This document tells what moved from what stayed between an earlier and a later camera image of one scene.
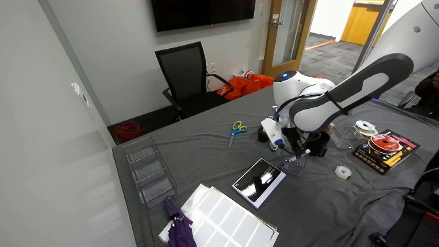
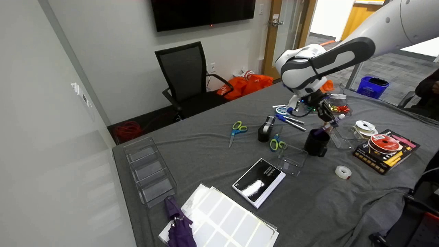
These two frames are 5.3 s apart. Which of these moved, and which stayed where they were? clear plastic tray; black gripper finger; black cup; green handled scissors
Moved: black gripper finger
Stayed: clear plastic tray; green handled scissors; black cup
